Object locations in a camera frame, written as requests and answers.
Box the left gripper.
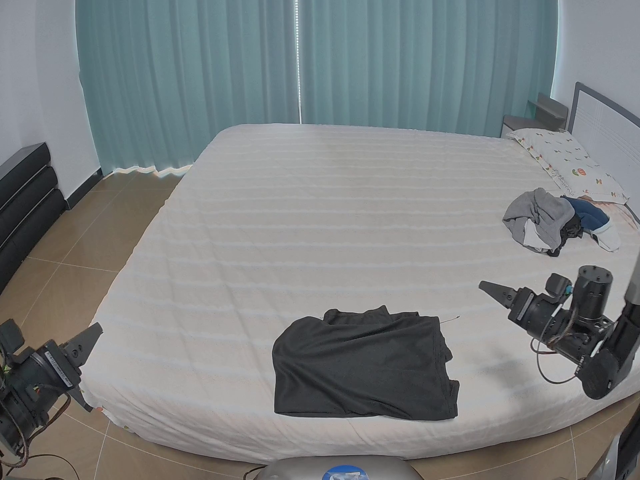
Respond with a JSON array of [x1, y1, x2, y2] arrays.
[[10, 321, 104, 414]]

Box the grey bedside table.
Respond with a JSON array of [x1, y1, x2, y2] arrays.
[[501, 92, 571, 140]]

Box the white printed pillow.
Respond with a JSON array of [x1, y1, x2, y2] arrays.
[[507, 127, 631, 205]]

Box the black shorts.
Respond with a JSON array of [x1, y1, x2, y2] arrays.
[[272, 305, 460, 422]]

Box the black cable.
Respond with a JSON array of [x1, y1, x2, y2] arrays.
[[20, 449, 76, 480], [532, 345, 584, 385]]

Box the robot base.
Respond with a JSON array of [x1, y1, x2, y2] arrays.
[[259, 459, 417, 480]]

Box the blue-green curtain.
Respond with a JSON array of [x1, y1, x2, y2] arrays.
[[298, 0, 560, 137], [75, 0, 301, 178]]

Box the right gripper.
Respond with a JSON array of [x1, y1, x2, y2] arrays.
[[478, 280, 571, 344]]

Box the bed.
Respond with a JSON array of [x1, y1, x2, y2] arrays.
[[80, 82, 640, 462]]

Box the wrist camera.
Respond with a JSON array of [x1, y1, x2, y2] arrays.
[[544, 273, 573, 305], [0, 318, 27, 357]]

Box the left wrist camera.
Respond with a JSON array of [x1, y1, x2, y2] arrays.
[[0, 318, 27, 357]]

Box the pile of clothes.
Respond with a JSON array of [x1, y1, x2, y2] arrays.
[[502, 187, 624, 258]]

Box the black chest of drawers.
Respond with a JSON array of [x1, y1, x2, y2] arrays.
[[0, 141, 67, 295]]

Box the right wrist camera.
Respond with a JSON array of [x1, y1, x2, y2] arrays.
[[544, 273, 573, 305]]

